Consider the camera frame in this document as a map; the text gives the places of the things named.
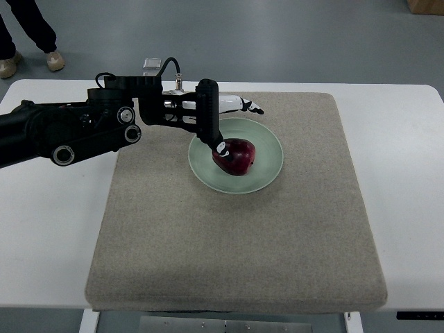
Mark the cardboard box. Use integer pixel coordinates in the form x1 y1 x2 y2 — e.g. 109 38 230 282
407 0 444 15

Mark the person in dark trousers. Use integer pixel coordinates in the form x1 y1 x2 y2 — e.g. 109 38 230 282
1 1 65 79

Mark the black table control panel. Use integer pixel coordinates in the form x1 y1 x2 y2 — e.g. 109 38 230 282
396 311 444 321

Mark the red apple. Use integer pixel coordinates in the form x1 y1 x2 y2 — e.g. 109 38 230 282
212 138 256 176

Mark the metal base plate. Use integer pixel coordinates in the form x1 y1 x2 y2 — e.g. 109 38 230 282
138 316 313 333

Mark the light green plate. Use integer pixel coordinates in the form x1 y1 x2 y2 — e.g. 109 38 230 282
188 118 284 194

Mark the metal floor plate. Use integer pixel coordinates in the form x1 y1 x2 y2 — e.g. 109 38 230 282
143 58 162 69
142 71 162 77

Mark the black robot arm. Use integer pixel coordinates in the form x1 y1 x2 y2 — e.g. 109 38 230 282
1 72 199 167

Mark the upper metal floor plate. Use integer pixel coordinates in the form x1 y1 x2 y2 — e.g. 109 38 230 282
143 58 162 69

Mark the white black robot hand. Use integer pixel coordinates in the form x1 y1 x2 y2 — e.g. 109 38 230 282
182 78 265 164

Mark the lower metal floor plate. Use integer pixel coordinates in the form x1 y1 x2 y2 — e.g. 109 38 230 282
142 71 162 77

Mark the beige fabric mat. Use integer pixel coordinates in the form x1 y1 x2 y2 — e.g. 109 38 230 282
85 92 388 314

